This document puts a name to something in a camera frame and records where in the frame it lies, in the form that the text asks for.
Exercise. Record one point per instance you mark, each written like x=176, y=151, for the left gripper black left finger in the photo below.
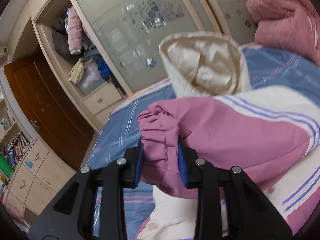
x=91, y=204

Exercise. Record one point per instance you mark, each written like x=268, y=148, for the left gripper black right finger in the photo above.
x=229, y=203

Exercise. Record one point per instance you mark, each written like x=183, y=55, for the pink and white hooded jacket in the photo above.
x=253, y=107

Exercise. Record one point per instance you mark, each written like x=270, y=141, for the blue clothing on shelf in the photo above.
x=104, y=70

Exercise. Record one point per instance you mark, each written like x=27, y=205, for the beige side cabinet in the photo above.
x=39, y=176

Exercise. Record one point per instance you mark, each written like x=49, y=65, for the dark brown wooden door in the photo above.
x=49, y=109

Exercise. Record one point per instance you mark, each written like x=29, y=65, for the bookshelf with books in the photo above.
x=14, y=145

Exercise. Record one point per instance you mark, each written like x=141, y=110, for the translucent storage box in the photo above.
x=91, y=78

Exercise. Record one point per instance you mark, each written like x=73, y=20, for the cream cloth on shelf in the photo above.
x=77, y=71

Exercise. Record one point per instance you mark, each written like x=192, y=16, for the blue striped blanket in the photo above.
x=120, y=139

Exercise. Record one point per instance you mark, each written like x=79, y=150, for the dark hanging coat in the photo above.
x=60, y=41

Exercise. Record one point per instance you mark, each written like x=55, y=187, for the hanging pink puffer jacket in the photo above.
x=74, y=31

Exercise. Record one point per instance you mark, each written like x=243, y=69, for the beige open wardrobe shelf unit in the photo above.
x=95, y=106

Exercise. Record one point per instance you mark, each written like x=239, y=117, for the pink rolled quilt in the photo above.
x=291, y=25

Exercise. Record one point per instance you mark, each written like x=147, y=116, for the frosted sliding wardrobe door left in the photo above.
x=128, y=33

